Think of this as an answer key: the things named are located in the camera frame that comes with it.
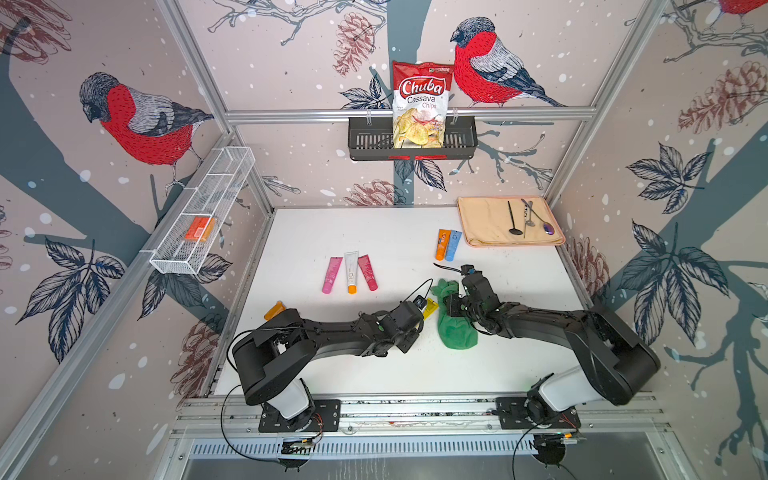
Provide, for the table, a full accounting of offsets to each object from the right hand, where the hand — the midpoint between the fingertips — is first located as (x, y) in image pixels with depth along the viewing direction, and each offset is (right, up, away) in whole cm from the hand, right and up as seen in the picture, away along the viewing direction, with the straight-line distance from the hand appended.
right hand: (442, 298), depth 92 cm
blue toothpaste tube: (+6, +16, +15) cm, 23 cm away
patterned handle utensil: (+39, +27, +26) cm, 54 cm away
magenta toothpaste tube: (-37, +6, +8) cm, 38 cm away
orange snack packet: (-53, -4, 0) cm, 53 cm away
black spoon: (+30, +21, +19) cm, 42 cm away
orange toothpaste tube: (+3, +17, +17) cm, 25 cm away
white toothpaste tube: (-30, +11, +12) cm, 35 cm away
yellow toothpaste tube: (-4, -3, 0) cm, 5 cm away
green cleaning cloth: (+2, -8, -8) cm, 11 cm away
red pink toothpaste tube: (-24, +7, +8) cm, 26 cm away
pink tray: (+32, +26, +25) cm, 48 cm away
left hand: (-9, -7, -5) cm, 12 cm away
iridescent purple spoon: (+45, +22, +22) cm, 55 cm away
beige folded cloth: (+22, +25, +25) cm, 42 cm away
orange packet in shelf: (-64, +22, -20) cm, 70 cm away
